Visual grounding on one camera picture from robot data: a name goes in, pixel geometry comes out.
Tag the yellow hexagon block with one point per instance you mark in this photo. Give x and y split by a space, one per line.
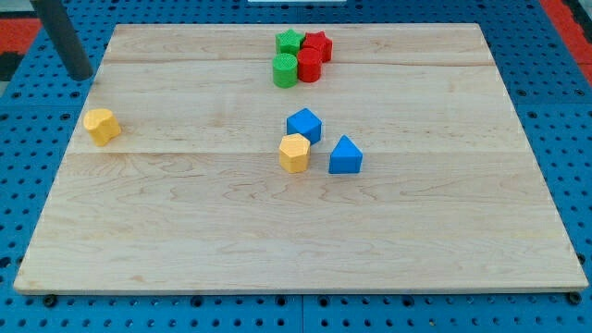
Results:
294 153

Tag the yellow heart block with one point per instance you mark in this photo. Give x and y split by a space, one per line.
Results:
102 125

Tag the light wooden board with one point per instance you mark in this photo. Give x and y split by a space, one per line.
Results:
190 198

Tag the blue cube block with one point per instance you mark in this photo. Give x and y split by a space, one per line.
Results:
306 123

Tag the blue triangle block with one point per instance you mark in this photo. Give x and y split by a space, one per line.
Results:
346 157

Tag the green cylinder block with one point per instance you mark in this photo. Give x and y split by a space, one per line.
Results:
285 70

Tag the red cylinder block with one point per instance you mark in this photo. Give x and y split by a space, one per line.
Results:
309 65

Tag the green star block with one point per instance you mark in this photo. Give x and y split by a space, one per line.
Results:
289 42

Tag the red star block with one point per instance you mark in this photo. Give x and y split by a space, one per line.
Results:
320 42

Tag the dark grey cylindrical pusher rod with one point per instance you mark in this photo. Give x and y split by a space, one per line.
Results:
56 22

